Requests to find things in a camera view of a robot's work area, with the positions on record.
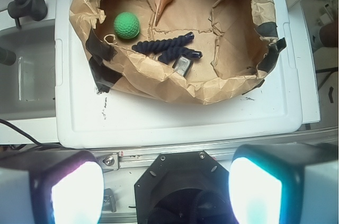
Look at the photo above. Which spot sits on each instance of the clear plastic storage bin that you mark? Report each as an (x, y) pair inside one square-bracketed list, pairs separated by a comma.
[(28, 86)]

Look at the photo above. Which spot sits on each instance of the white plastic bin lid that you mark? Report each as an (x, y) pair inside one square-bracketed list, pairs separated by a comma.
[(87, 118)]

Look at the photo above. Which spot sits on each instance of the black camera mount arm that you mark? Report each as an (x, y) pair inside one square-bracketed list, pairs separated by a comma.
[(36, 9)]

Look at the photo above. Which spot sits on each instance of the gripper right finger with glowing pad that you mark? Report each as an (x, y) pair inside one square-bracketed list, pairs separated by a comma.
[(284, 183)]

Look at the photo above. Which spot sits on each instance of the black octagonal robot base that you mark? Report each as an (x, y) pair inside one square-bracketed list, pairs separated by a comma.
[(188, 187)]

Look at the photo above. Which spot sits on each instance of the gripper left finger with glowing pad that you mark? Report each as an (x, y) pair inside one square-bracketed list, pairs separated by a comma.
[(65, 186)]

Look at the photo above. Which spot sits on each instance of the green dimpled golf ball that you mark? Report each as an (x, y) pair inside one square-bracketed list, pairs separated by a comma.
[(126, 25)]

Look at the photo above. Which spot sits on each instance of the crumpled brown paper liner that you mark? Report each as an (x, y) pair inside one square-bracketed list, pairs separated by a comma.
[(234, 45)]

